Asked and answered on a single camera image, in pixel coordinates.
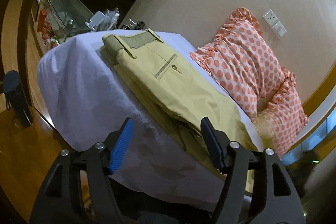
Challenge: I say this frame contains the khaki yellow pants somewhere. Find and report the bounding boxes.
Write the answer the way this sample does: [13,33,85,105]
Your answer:
[102,29,257,173]

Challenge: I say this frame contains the white bed sheet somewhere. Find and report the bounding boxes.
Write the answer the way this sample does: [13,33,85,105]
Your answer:
[37,29,266,213]

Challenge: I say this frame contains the pink polka dot pillow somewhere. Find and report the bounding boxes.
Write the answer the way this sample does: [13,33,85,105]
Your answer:
[190,7,289,120]
[255,67,309,157]

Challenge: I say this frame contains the black device on floor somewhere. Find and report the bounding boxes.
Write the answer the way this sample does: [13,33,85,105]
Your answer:
[2,71,33,127]

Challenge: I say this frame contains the white wall socket plate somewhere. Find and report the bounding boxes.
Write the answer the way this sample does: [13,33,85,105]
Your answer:
[262,9,287,40]

